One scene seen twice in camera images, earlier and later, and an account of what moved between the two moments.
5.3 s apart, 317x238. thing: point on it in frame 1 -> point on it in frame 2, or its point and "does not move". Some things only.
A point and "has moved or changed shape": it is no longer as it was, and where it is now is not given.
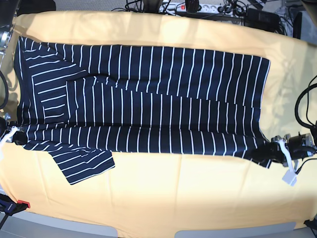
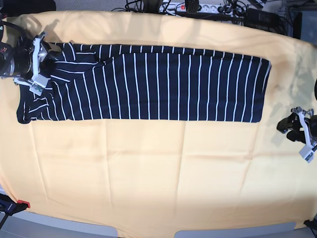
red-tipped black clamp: x=9 y=207 does not move
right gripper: x=300 y=147 -> x=292 y=122
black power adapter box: x=262 y=20 does not move
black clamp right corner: x=312 y=224 does not move
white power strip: x=180 y=8 does not move
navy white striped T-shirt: x=83 y=104 has moved or changed shape
